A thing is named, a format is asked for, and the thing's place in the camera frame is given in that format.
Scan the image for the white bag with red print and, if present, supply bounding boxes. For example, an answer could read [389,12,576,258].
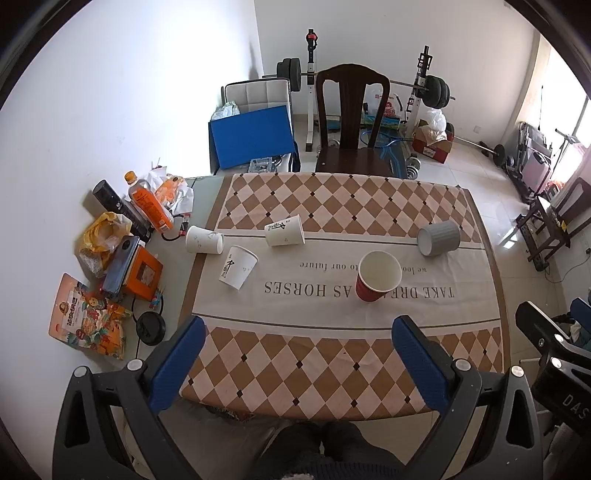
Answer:
[364,85,403,121]

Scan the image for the orange snack wrapper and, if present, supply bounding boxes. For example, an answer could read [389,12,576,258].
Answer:
[154,174,186,206]

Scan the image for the teal flat box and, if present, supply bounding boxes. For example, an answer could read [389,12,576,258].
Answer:
[362,114,403,129]

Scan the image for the red and black cable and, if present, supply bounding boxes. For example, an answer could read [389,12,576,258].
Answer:
[161,213,193,242]

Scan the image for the black low bench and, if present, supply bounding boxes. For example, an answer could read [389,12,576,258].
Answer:
[514,177,591,273]

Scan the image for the orange drink bottle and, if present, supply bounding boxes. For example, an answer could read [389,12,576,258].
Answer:
[123,171,174,234]

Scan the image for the black round lid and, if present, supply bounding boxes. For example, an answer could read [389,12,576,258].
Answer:
[135,311,167,345]

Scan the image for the red paper cup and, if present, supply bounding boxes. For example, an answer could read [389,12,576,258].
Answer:
[355,250,403,304]

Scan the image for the white paper cup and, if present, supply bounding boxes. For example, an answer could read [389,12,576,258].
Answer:
[264,215,306,247]
[185,225,225,255]
[218,244,259,291]

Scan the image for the barbell bar on floor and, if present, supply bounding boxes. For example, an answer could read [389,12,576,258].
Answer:
[454,136,507,166]

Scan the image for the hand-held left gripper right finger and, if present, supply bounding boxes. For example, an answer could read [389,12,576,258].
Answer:
[392,315,544,480]

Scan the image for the blue storage box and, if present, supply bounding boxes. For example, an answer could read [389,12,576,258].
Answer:
[209,104,297,171]

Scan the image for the black barbell with plates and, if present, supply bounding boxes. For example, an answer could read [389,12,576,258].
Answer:
[262,58,457,110]

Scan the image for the orange box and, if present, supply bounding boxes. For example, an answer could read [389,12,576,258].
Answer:
[119,247,165,302]

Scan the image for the checkered brown tablecloth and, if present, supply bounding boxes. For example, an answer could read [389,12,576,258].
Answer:
[179,172,511,422]

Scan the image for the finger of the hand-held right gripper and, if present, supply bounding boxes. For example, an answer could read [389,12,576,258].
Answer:
[571,298,591,334]
[515,301,575,365]

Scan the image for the colourful snack packet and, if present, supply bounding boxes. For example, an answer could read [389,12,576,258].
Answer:
[48,272,134,361]

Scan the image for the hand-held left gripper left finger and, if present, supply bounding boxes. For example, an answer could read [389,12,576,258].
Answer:
[52,315,207,480]

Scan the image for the yellow plastic bag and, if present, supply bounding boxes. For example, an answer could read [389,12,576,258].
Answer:
[77,212,134,280]

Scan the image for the blue hose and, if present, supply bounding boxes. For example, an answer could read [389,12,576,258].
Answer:
[360,128,408,177]

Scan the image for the white plastic bag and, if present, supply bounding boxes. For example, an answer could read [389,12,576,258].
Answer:
[422,108,448,136]

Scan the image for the person's legs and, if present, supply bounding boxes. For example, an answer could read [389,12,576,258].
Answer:
[256,419,409,480]

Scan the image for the grey ribbed cup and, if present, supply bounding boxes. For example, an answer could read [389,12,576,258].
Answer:
[417,220,462,256]

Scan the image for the red cardboard box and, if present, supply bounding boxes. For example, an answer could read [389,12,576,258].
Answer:
[412,119,456,165]

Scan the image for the white barbell rack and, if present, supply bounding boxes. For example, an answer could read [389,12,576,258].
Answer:
[301,28,432,154]

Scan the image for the folded exercise machine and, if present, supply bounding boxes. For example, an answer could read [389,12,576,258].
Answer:
[505,121,556,205]

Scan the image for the grey padded chair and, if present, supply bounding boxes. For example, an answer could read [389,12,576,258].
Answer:
[222,78,295,117]

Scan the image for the dark wooden chair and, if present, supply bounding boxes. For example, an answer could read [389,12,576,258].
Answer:
[314,64,394,178]

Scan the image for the blue-grey flat device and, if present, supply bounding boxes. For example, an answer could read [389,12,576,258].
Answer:
[101,235,142,297]

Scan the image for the crumpled white paper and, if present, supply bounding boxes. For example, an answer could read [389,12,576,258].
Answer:
[144,166,195,219]

